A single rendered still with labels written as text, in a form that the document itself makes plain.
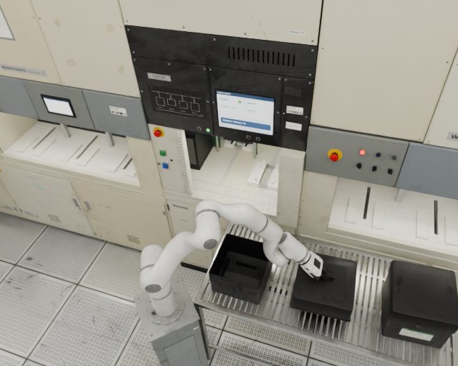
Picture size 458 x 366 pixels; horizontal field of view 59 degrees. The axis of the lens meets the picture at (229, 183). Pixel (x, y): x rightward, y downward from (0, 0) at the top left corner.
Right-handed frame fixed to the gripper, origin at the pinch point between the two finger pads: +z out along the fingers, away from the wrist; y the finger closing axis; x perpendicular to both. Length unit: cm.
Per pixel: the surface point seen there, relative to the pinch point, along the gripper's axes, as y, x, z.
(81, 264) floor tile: 24, 200, -61
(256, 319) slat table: -21.0, 35.9, -5.5
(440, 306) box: -5, -39, 33
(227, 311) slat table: -20, 47, -17
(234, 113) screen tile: 41, -2, -81
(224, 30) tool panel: 42, -29, -112
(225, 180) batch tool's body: 62, 58, -42
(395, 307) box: -11.0, -25.7, 20.1
